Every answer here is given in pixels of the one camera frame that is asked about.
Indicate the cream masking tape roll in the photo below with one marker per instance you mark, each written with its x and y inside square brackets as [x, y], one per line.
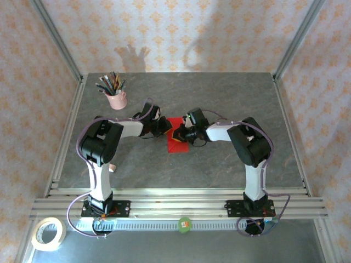
[35, 241]

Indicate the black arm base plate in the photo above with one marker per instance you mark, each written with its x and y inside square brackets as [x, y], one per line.
[233, 208]
[123, 206]

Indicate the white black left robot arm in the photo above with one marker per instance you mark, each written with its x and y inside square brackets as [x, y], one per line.
[100, 180]

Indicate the narrow aluminium frame rail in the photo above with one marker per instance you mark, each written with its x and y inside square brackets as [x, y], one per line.
[178, 192]

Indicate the dark pencil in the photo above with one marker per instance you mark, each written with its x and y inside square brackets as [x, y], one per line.
[121, 85]
[103, 89]

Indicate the red square paper sheet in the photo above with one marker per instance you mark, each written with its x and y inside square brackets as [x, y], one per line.
[178, 146]

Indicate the wide aluminium frame rail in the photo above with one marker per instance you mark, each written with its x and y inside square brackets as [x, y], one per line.
[178, 208]

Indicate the pink mug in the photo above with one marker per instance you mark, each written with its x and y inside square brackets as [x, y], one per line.
[118, 101]

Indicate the yellow pencil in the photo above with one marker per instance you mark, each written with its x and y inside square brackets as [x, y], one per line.
[117, 81]

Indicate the aluminium side rail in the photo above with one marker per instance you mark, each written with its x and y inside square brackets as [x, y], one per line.
[286, 115]
[71, 115]

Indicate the pink eraser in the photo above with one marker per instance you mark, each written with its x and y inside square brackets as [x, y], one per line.
[113, 169]

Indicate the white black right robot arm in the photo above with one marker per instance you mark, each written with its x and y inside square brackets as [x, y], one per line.
[255, 180]

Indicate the teal pencil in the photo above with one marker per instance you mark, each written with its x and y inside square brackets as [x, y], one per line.
[113, 81]

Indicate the grey pencil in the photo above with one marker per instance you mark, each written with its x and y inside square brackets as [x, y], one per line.
[106, 85]

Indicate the aluminium frame post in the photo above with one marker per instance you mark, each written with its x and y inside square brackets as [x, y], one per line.
[56, 35]
[298, 35]

